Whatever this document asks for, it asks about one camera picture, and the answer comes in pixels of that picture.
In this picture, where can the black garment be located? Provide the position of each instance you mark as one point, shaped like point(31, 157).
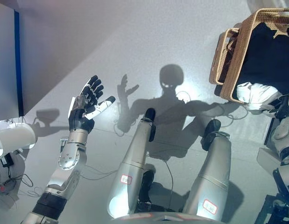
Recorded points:
point(265, 60)

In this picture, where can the grey robot torso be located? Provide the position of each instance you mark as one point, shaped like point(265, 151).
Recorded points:
point(165, 219)

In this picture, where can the black robot foot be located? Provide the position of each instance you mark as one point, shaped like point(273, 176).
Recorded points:
point(150, 114)
point(210, 131)

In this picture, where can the silver left robot leg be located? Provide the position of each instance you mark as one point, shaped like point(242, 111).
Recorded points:
point(132, 163)

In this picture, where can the silver right robot leg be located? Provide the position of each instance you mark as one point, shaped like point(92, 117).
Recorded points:
point(210, 177)

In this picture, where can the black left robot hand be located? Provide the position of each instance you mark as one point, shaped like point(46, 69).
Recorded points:
point(82, 116)

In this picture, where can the white cylinder device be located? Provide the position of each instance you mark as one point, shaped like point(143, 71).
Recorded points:
point(16, 140)

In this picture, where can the black left robot foot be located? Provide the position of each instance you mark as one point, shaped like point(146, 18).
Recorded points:
point(150, 114)

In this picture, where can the woven wicker laundry basket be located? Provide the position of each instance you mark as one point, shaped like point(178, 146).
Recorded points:
point(233, 63)

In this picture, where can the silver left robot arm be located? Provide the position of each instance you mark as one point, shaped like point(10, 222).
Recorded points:
point(69, 154)

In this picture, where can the black power adapter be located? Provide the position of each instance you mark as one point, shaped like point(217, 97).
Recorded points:
point(6, 160)

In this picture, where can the silver robot leg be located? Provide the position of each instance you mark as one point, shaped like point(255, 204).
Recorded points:
point(210, 177)
point(132, 163)

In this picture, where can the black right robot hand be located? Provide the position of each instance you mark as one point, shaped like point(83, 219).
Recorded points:
point(284, 105)

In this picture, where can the black right robot foot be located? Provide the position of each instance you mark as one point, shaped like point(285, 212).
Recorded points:
point(210, 131)

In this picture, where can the white cloth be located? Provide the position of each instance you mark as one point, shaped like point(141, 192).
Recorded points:
point(254, 94)

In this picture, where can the blue-edged white panel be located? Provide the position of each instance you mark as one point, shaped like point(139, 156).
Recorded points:
point(9, 65)

